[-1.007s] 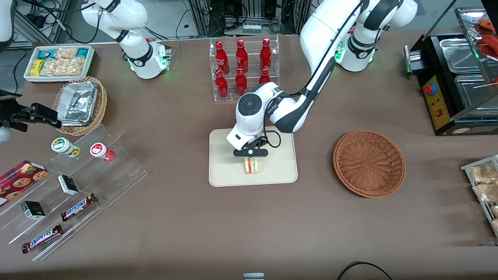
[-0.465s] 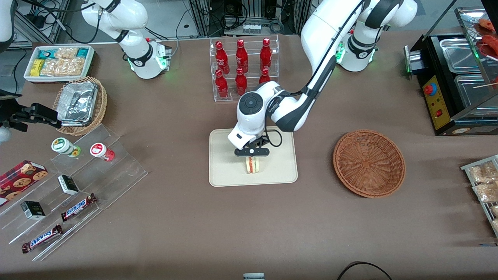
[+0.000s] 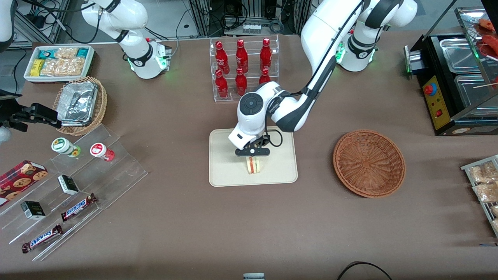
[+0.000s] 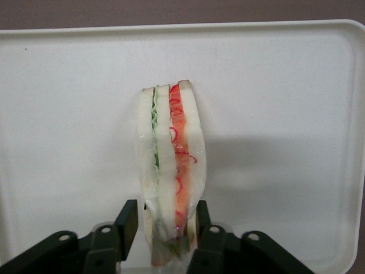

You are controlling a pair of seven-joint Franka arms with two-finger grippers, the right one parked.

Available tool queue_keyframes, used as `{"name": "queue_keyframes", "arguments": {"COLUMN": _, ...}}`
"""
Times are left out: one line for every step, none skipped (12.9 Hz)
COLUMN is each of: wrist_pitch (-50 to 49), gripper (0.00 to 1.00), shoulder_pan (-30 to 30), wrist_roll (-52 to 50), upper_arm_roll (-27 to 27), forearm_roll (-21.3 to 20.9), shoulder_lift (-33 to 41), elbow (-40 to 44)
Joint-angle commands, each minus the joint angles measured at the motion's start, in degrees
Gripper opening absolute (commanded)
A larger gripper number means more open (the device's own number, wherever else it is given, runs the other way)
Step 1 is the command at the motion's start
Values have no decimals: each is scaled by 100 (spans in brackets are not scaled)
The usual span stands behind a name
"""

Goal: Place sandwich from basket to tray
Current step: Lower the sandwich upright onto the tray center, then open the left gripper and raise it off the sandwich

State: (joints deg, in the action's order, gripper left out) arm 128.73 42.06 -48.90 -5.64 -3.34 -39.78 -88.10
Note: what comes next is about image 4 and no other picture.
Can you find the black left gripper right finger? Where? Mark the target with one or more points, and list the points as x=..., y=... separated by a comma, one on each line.
x=204, y=228

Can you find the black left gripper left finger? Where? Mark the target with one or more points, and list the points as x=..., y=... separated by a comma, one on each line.
x=127, y=228

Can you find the triangle sandwich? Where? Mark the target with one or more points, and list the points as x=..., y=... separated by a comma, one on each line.
x=165, y=171

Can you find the beige plastic tray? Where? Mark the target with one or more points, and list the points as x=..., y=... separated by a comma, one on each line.
x=71, y=128

